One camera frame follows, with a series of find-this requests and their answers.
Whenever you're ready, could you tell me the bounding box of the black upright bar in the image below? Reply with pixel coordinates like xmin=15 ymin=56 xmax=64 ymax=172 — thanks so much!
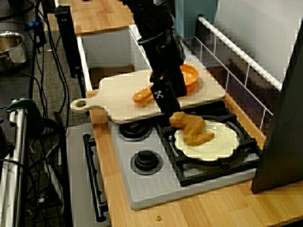
xmin=54 ymin=6 xmax=82 ymax=79

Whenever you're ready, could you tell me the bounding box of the grey toy stove top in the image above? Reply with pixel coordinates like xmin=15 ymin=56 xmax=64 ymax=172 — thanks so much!
xmin=107 ymin=100 xmax=261 ymax=211

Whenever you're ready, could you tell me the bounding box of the teal box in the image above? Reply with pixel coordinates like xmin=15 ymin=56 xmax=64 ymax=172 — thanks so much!
xmin=174 ymin=0 xmax=220 ymax=40

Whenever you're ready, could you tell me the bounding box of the black stove knob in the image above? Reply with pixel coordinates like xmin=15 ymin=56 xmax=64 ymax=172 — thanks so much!
xmin=131 ymin=150 xmax=163 ymax=177
xmin=118 ymin=122 xmax=152 ymax=142

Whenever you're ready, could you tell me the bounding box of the black burner grate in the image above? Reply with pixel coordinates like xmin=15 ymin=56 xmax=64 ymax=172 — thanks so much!
xmin=155 ymin=105 xmax=262 ymax=187

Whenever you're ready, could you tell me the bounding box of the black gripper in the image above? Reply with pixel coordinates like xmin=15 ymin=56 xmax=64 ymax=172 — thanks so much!
xmin=149 ymin=61 xmax=188 ymax=116

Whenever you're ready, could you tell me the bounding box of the white toy oven front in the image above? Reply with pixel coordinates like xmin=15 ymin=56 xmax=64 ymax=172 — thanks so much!
xmin=65 ymin=124 xmax=112 ymax=227

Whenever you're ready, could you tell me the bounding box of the metal pot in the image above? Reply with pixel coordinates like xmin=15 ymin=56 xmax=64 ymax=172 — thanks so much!
xmin=0 ymin=32 xmax=28 ymax=73

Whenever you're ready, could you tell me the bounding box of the orange toy frying pan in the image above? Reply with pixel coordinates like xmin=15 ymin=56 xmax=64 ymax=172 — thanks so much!
xmin=132 ymin=63 xmax=199 ymax=104

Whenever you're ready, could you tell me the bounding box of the dark tile backsplash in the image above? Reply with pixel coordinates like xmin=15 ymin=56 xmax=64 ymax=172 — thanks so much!
xmin=196 ymin=14 xmax=284 ymax=133

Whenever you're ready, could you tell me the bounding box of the wooden countertop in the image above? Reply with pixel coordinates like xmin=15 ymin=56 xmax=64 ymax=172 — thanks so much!
xmin=86 ymin=89 xmax=303 ymax=227

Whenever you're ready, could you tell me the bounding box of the green clamp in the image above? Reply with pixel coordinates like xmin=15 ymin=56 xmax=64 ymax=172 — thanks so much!
xmin=5 ymin=98 xmax=45 ymax=135

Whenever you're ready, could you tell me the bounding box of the cream scalloped plate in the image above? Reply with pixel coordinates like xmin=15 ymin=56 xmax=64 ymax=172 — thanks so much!
xmin=174 ymin=119 xmax=240 ymax=163

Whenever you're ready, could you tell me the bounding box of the aluminium frame rail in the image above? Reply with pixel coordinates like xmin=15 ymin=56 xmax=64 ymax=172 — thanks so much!
xmin=0 ymin=110 xmax=28 ymax=227

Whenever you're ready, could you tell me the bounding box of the toy fried chicken piece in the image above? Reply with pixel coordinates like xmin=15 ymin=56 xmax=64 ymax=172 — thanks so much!
xmin=169 ymin=111 xmax=215 ymax=147

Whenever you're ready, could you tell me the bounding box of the white toy sink unit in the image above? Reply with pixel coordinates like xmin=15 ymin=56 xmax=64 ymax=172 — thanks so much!
xmin=77 ymin=23 xmax=204 ymax=93

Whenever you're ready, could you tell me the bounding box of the wooden cutting board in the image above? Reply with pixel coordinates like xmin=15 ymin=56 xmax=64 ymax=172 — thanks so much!
xmin=70 ymin=61 xmax=226 ymax=125

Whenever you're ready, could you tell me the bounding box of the wooden table top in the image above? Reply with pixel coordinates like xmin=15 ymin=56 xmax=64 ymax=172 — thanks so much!
xmin=68 ymin=0 xmax=135 ymax=36

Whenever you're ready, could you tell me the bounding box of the black oven door handle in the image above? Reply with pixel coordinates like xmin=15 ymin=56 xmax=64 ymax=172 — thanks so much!
xmin=82 ymin=134 xmax=107 ymax=223

